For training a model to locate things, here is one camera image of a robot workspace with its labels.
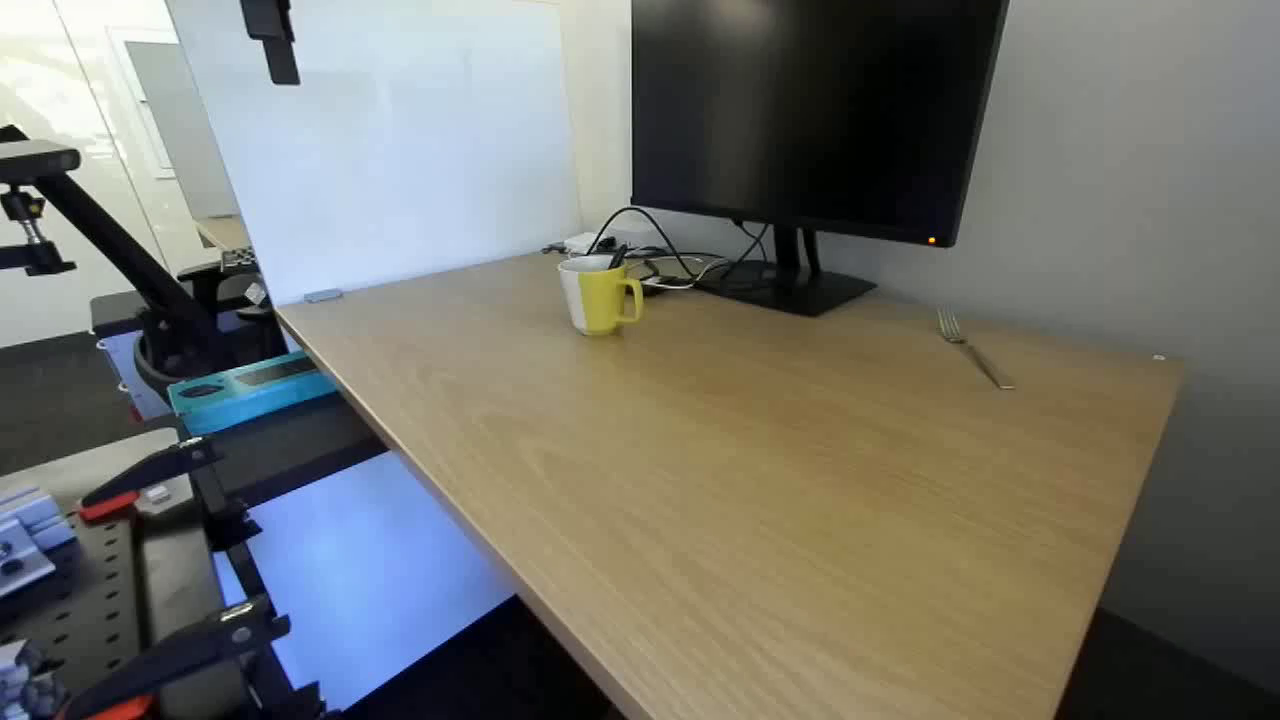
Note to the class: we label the black side shelf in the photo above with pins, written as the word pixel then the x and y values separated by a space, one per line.
pixel 302 446

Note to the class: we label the white power strip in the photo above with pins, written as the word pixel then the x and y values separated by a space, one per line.
pixel 581 245

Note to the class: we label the blue plastic tray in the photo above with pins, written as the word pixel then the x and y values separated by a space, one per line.
pixel 253 388

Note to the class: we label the black monitor stand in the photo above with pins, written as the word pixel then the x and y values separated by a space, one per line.
pixel 786 287

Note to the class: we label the black perforated mounting board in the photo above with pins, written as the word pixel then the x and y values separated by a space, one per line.
pixel 72 612

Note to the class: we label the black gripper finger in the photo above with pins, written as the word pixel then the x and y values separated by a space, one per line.
pixel 276 42

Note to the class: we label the black computer monitor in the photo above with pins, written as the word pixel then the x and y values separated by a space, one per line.
pixel 803 104

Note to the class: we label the white partition panel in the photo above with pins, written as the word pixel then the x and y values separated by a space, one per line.
pixel 401 144

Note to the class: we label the blue and white boxes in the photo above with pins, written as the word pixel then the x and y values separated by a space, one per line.
pixel 30 535

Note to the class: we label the yellow and white mug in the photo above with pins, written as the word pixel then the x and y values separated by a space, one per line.
pixel 599 301

